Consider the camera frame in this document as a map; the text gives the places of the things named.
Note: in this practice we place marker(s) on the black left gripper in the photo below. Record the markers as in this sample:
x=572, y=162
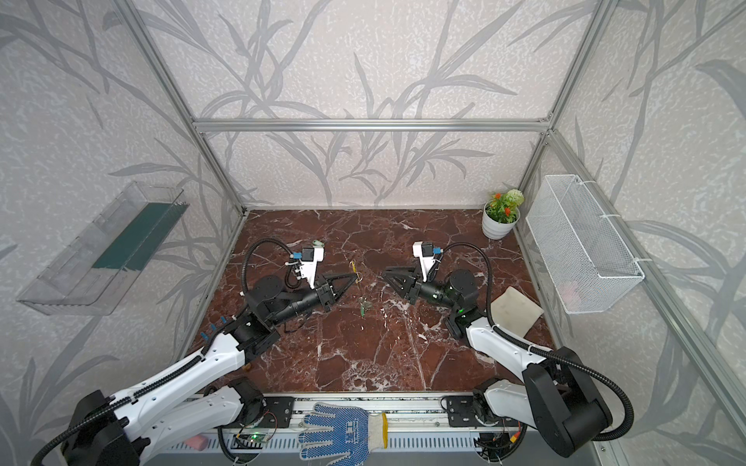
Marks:
x=323, y=292

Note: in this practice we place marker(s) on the metal keyring with green tags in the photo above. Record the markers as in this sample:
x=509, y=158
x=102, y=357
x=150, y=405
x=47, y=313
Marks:
x=355, y=272

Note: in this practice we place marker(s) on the beige sponge pad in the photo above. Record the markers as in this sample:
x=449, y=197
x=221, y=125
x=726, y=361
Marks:
x=515, y=312

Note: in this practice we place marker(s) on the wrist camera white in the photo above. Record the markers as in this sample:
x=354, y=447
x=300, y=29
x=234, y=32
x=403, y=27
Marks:
x=304, y=264
x=429, y=257

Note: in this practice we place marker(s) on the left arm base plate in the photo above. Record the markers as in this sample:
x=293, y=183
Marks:
x=277, y=414

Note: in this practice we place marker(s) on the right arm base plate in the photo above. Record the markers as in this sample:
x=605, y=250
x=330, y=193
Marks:
x=463, y=411

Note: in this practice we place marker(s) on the potted plant white pot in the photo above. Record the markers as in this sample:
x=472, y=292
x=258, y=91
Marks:
x=501, y=214

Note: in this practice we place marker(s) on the clear plastic wall shelf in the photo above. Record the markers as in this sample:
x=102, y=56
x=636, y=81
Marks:
x=92, y=274

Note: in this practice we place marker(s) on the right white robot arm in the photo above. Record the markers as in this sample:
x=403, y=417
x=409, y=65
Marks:
x=567, y=402

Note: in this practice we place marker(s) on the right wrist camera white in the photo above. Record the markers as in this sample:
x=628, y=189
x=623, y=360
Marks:
x=429, y=257

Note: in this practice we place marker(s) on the blue plastic fork tool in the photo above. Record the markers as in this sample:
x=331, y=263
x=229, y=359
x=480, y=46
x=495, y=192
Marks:
x=213, y=329

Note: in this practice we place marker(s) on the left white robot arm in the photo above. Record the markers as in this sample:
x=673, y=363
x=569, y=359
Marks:
x=134, y=424

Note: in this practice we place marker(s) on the white wire mesh basket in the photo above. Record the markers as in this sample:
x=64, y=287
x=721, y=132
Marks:
x=589, y=263

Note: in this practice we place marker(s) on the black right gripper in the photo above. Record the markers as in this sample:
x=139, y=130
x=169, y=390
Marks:
x=413, y=286

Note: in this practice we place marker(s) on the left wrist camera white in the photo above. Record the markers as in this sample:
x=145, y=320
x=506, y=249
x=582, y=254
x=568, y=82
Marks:
x=304, y=264

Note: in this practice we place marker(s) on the blue white work glove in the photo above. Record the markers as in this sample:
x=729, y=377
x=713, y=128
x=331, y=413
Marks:
x=345, y=435

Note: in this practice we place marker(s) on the green circuit board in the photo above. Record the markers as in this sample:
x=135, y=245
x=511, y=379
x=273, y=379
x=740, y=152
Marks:
x=252, y=440

